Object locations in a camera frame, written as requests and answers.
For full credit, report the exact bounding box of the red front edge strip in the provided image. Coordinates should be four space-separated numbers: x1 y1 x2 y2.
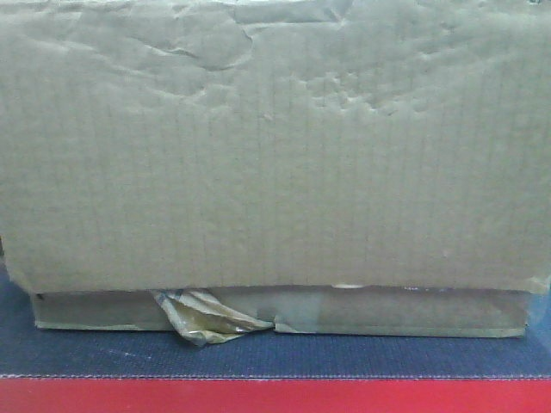
1 379 550 412

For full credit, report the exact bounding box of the crumpled clear packing tape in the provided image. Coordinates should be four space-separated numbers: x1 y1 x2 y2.
152 289 275 347

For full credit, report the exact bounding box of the large brown cardboard box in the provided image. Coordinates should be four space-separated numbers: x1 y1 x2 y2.
1 1 550 337

